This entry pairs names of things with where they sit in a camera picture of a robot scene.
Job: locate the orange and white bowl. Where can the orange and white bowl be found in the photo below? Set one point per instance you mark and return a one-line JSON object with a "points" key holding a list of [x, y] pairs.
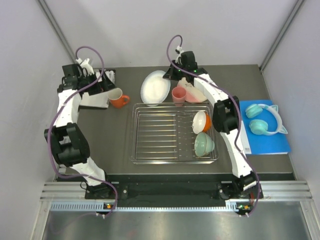
{"points": [[201, 122]]}

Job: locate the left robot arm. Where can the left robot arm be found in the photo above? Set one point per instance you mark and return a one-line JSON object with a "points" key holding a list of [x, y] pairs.
{"points": [[80, 86]]}

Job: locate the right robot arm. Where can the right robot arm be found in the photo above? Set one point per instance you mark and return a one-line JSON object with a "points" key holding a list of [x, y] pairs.
{"points": [[226, 118]]}

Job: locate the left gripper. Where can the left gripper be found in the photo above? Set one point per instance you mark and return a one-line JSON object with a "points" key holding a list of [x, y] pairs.
{"points": [[108, 84]]}

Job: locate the teal cat-ear headphones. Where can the teal cat-ear headphones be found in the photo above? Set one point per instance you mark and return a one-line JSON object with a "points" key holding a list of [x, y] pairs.
{"points": [[261, 127]]}

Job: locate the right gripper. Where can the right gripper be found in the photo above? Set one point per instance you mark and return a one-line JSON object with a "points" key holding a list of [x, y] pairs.
{"points": [[169, 74]]}

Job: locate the pink plastic cup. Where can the pink plastic cup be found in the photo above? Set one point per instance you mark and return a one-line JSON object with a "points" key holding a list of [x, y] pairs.
{"points": [[178, 95]]}

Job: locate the white blue-rimmed plate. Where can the white blue-rimmed plate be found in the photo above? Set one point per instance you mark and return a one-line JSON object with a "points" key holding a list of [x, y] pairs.
{"points": [[154, 89]]}

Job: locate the wire dish rack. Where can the wire dish rack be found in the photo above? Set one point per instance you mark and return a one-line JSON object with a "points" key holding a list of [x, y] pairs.
{"points": [[163, 134]]}

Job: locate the pink floral plate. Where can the pink floral plate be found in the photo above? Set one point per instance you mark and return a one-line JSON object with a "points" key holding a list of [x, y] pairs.
{"points": [[193, 95]]}

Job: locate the green ceramic bowl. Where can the green ceramic bowl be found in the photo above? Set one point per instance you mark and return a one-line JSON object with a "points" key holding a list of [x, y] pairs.
{"points": [[203, 144]]}

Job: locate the orange mug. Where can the orange mug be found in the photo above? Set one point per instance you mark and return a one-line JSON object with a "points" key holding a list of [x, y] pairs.
{"points": [[117, 98]]}

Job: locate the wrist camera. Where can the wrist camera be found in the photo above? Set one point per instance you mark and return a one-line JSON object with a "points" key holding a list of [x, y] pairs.
{"points": [[85, 64], [179, 50]]}

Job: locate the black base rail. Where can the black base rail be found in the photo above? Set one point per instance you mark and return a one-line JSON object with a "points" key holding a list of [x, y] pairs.
{"points": [[177, 191]]}

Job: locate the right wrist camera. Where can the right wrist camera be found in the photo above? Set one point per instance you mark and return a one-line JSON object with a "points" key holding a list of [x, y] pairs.
{"points": [[179, 50]]}

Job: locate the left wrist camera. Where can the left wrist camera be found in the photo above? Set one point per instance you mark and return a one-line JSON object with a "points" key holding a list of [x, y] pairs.
{"points": [[85, 64]]}

